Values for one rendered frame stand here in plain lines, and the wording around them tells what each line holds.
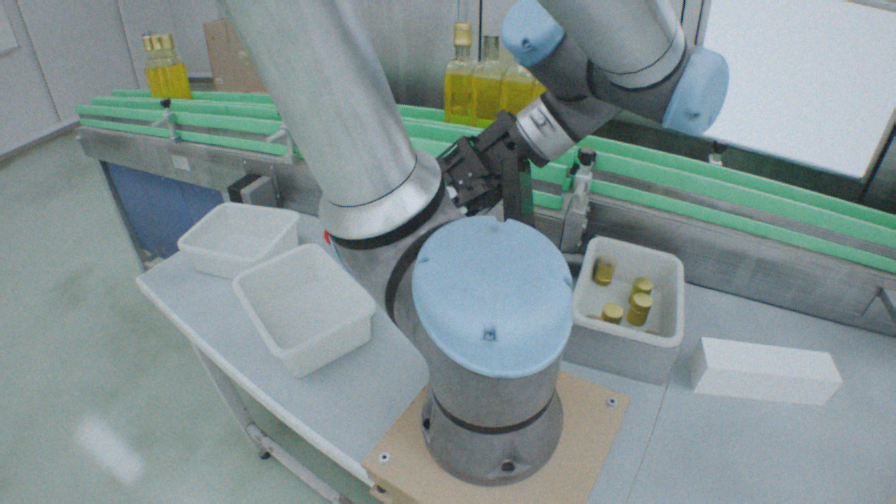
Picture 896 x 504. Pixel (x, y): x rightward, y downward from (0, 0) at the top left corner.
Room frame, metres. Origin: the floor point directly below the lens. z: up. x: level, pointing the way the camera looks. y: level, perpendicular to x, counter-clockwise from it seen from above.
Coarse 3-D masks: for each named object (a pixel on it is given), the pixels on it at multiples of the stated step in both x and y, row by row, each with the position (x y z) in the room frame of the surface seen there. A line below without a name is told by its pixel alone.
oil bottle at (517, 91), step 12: (516, 72) 0.79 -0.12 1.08; (528, 72) 0.78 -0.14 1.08; (504, 84) 0.79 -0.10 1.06; (516, 84) 0.78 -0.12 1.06; (528, 84) 0.78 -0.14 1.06; (504, 96) 0.79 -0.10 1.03; (516, 96) 0.78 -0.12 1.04; (528, 96) 0.78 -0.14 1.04; (504, 108) 0.79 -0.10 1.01; (516, 108) 0.78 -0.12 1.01
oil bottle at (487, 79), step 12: (480, 72) 0.81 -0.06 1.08; (492, 72) 0.80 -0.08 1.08; (504, 72) 0.82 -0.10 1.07; (480, 84) 0.81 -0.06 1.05; (492, 84) 0.80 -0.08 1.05; (480, 96) 0.81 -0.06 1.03; (492, 96) 0.80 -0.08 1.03; (480, 108) 0.81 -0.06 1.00; (492, 108) 0.80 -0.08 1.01; (480, 120) 0.81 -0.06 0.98; (492, 120) 0.80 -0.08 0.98
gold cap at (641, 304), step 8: (640, 296) 0.49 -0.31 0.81; (648, 296) 0.49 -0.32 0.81; (632, 304) 0.49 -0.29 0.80; (640, 304) 0.48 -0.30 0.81; (648, 304) 0.48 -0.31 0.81; (632, 312) 0.48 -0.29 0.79; (640, 312) 0.47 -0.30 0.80; (648, 312) 0.47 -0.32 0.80; (632, 320) 0.48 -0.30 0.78; (640, 320) 0.47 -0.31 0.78
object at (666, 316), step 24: (600, 240) 0.61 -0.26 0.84; (624, 264) 0.59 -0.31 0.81; (648, 264) 0.57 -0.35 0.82; (672, 264) 0.55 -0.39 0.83; (576, 288) 0.49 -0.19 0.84; (600, 288) 0.57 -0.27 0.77; (624, 288) 0.57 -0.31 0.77; (672, 288) 0.51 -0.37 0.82; (576, 312) 0.44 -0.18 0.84; (600, 312) 0.51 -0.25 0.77; (624, 312) 0.50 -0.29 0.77; (672, 312) 0.45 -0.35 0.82; (624, 336) 0.39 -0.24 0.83; (648, 336) 0.38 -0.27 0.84; (672, 336) 0.39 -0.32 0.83
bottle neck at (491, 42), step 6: (486, 36) 0.82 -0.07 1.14; (492, 36) 0.84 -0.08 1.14; (498, 36) 0.83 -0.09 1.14; (486, 42) 0.82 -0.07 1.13; (492, 42) 0.82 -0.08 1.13; (498, 42) 0.82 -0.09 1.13; (486, 48) 0.82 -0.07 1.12; (492, 48) 0.82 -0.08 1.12; (498, 48) 0.83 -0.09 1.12; (486, 54) 0.82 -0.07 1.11; (492, 54) 0.82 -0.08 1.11; (498, 54) 0.83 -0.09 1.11; (486, 60) 0.82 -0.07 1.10; (492, 60) 0.82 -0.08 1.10; (498, 60) 0.83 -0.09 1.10
